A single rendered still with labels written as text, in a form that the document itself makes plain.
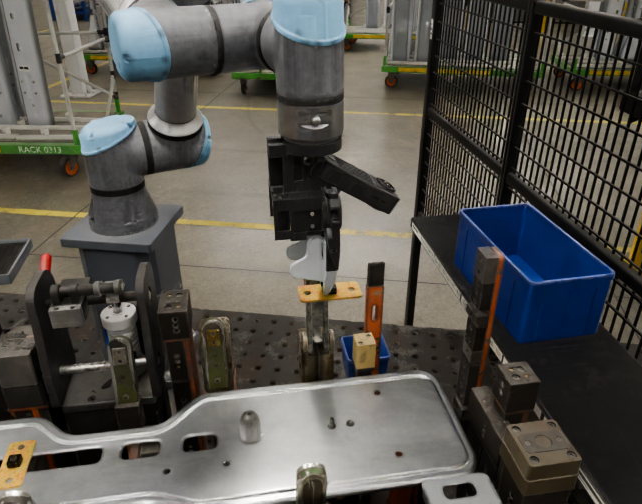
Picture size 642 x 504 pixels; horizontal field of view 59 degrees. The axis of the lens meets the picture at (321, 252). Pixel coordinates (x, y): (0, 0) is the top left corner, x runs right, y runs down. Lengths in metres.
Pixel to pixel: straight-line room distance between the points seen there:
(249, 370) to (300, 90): 0.99
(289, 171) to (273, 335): 0.98
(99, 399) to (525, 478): 0.70
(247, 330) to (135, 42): 1.10
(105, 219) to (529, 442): 0.93
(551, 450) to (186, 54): 0.68
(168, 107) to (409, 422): 0.76
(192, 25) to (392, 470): 0.64
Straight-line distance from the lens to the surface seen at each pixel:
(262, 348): 1.56
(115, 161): 1.26
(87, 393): 1.11
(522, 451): 0.86
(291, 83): 0.62
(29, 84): 5.23
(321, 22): 0.61
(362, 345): 0.98
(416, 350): 1.56
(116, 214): 1.30
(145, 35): 0.65
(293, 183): 0.67
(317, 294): 0.76
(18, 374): 1.08
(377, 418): 0.95
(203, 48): 0.67
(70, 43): 7.41
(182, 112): 1.23
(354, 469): 0.88
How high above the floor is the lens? 1.67
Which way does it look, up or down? 29 degrees down
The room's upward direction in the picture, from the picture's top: straight up
